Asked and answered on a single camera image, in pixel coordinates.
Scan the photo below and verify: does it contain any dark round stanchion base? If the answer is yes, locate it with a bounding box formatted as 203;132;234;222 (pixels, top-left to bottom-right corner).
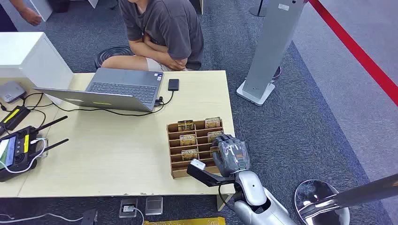
248;0;268;18

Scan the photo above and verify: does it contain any floor power socket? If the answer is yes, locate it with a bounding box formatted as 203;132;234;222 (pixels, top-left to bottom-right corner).
118;198;139;218

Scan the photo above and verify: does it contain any grey floor socket cover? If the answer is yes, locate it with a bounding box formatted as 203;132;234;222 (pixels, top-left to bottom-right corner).
145;196;163;216

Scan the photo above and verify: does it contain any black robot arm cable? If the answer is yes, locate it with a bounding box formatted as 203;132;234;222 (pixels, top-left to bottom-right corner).
217;185;236;212

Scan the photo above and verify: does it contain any chrome stanchion pole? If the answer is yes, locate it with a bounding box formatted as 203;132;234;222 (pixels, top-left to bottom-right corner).
298;173;398;218

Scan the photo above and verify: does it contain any grey laptop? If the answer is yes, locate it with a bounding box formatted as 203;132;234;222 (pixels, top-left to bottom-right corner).
32;67;164;113

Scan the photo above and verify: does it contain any black device with yellow label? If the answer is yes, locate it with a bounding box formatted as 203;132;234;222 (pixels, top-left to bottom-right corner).
0;105;31;135

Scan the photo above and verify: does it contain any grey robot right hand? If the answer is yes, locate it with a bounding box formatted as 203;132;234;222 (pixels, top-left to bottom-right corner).
212;134;251;178

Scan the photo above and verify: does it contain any wooden card holder box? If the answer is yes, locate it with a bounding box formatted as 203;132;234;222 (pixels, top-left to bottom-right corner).
166;117;233;180

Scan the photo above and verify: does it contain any chrome stanchion base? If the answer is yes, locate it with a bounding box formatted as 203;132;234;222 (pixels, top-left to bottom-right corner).
293;179;351;225

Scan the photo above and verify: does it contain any white floor cable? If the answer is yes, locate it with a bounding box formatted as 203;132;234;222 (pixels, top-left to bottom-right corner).
0;212;84;225

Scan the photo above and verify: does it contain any red barrier belt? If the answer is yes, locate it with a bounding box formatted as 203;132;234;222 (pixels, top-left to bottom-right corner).
307;0;398;107

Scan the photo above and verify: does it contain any black looped cable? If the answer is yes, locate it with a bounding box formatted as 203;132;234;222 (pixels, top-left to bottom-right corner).
21;92;54;127

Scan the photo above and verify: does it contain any white cabinet box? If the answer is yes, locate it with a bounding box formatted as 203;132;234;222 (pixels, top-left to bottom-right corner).
0;32;75;106

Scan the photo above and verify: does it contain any grey kiosk stand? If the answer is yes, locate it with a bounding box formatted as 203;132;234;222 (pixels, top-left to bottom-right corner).
236;0;307;107

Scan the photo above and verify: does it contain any black remote controller with antennas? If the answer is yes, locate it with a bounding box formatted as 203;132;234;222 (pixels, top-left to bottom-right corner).
0;115;69;183

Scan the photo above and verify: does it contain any short black drive cable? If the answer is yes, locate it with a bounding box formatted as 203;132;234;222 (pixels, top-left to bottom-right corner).
155;90;175;107

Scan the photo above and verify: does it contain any person's right hand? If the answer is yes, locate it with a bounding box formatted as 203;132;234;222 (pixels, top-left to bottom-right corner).
165;56;188;72

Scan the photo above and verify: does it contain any white furniture panel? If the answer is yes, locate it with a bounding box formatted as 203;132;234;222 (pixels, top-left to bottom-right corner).
29;0;54;23

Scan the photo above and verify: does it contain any person's hand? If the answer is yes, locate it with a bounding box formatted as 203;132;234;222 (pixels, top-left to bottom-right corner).
20;7;43;27

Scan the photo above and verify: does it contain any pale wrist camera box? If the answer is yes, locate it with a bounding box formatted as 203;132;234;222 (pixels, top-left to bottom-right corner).
190;159;207;171

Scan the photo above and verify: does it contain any black coiled cable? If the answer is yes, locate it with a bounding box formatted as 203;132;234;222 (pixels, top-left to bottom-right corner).
94;45;135;69

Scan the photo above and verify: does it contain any beige table leg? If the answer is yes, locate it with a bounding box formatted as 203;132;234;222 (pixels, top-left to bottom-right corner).
216;194;234;212

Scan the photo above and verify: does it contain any long black laptop cable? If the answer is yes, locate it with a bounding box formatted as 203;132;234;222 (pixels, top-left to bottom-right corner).
51;102;165;117

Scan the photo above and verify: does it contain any black floor plug box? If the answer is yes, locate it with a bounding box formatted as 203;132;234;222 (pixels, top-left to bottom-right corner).
81;209;99;225

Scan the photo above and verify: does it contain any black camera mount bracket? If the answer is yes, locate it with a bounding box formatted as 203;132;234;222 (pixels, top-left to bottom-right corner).
186;164;238;188

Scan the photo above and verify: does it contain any white controller cable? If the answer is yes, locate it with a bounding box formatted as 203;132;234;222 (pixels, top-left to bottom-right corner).
0;138;48;174

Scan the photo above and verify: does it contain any yellow strip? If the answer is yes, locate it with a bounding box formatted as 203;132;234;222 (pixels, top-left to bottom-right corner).
143;217;226;225

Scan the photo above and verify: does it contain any grey router box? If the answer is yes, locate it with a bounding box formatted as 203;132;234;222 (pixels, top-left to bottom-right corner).
0;81;27;104

